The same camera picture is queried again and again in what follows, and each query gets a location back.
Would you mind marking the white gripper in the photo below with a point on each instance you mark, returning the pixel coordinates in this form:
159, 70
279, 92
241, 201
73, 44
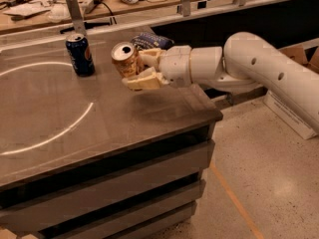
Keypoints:
174, 65

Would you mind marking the metal bracket post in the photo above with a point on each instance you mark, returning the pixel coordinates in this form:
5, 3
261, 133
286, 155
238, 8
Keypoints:
76, 16

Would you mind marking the orange LaCroix can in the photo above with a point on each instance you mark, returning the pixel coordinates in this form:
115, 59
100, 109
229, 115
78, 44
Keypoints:
127, 59

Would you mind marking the blue Pepsi can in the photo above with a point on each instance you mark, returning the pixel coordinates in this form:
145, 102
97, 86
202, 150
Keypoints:
79, 51

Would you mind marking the white cardboard box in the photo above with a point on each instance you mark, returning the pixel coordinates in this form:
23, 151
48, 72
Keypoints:
289, 116

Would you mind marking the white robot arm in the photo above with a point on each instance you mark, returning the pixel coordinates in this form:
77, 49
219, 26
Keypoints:
242, 63

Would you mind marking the grey drawer cabinet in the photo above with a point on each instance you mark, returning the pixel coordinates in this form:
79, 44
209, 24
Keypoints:
126, 191

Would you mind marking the blue chip bag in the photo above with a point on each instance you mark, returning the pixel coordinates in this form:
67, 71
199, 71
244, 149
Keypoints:
146, 40

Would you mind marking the white paper sheets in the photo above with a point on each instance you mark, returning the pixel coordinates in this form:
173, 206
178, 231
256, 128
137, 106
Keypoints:
26, 9

